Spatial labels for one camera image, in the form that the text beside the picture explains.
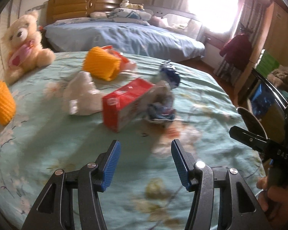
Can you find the blue white paper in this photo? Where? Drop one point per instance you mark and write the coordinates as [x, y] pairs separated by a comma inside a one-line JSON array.
[[160, 104]]

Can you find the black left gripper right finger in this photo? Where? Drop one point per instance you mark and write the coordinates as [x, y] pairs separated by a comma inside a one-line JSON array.
[[255, 142]]

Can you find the cream teddy bear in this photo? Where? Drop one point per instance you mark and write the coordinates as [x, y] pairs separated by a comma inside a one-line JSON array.
[[25, 51]]

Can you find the teal floral bed sheet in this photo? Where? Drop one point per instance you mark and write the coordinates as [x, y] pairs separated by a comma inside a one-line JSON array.
[[146, 192]]

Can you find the wooden wardrobe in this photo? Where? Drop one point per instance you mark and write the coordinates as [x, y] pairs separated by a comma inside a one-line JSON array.
[[273, 37]]

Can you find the blue bed cover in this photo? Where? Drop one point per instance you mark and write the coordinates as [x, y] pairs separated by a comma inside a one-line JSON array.
[[137, 39]]

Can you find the blue white pillow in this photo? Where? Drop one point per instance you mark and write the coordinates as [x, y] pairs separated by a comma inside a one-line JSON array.
[[130, 13]]

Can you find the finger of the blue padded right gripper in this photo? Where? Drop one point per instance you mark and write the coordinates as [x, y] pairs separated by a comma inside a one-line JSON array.
[[238, 207]]

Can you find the wooden headboard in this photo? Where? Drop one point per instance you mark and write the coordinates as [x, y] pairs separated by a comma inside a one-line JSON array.
[[68, 9]]

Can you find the person's right hand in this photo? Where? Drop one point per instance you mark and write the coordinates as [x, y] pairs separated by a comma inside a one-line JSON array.
[[276, 194]]

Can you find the white crumpled plastic bag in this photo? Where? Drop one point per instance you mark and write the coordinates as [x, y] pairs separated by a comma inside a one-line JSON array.
[[81, 97]]

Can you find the dark trash bin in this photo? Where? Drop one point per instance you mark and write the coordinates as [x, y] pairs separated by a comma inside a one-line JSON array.
[[252, 123]]

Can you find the small plush toy on headboard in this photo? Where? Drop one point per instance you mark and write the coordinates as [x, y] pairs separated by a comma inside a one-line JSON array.
[[127, 4]]

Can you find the dark red hanging coat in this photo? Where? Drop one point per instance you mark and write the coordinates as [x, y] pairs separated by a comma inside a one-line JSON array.
[[237, 51]]

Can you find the white bed guard rail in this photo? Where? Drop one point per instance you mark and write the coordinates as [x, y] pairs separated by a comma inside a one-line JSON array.
[[179, 22]]

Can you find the orange foam fruit net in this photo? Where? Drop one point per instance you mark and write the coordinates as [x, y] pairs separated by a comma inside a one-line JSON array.
[[101, 64]]

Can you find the green storage boxes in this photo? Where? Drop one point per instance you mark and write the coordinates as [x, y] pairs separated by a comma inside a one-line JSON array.
[[266, 63]]

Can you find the brown plush toy on cabinet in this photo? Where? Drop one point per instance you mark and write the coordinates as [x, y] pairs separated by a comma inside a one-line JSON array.
[[279, 79]]

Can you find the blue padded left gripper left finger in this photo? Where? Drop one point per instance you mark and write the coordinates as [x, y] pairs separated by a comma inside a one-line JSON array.
[[53, 208]]

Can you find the red white carton box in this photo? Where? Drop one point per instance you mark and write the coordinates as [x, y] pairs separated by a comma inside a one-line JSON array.
[[124, 104]]

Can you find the dark wooden nightstand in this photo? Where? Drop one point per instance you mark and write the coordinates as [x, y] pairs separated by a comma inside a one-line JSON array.
[[44, 41]]

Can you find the blue foil snack wrapper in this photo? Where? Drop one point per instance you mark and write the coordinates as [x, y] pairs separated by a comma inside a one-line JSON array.
[[169, 74]]

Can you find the pink pillow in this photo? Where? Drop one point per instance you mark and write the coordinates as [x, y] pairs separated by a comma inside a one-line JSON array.
[[98, 15]]

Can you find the black tv cabinet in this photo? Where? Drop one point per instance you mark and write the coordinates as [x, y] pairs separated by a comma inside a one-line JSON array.
[[265, 102]]

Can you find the red white plastic bag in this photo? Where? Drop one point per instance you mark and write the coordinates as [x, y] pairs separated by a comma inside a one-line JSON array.
[[126, 64]]

